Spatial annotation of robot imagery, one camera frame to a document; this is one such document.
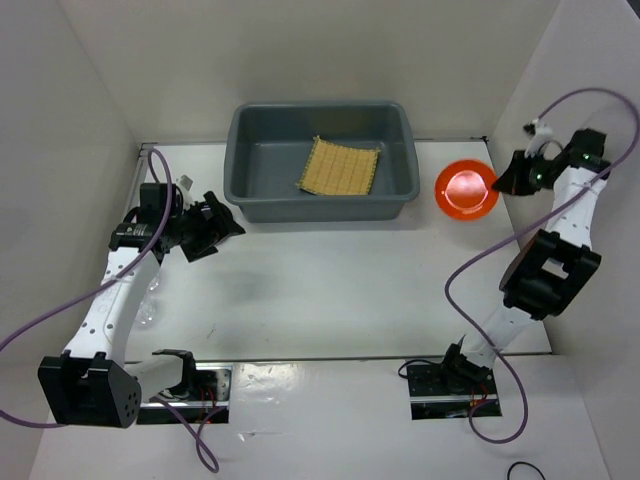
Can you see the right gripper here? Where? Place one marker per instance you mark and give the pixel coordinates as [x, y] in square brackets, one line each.
[512, 179]

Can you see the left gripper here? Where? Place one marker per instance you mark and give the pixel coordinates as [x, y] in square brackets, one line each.
[211, 230]

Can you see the orange plastic plate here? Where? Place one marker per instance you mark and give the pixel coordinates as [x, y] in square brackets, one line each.
[463, 190]

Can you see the bamboo mat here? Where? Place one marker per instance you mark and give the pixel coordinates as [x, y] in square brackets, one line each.
[337, 170]

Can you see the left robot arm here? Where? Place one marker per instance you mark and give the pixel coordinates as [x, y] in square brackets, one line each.
[89, 383]

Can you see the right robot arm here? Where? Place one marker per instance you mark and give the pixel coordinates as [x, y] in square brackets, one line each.
[558, 260]

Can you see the grey plastic bin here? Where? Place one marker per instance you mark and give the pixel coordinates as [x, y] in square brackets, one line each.
[268, 146]

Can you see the clear plastic cup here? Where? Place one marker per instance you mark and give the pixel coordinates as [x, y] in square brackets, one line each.
[147, 311]

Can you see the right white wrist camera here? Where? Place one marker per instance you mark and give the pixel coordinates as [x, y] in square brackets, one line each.
[540, 134]

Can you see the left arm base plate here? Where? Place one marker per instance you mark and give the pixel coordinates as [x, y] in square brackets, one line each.
[200, 395]

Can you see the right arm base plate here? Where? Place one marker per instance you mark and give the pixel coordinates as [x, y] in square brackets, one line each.
[432, 397]

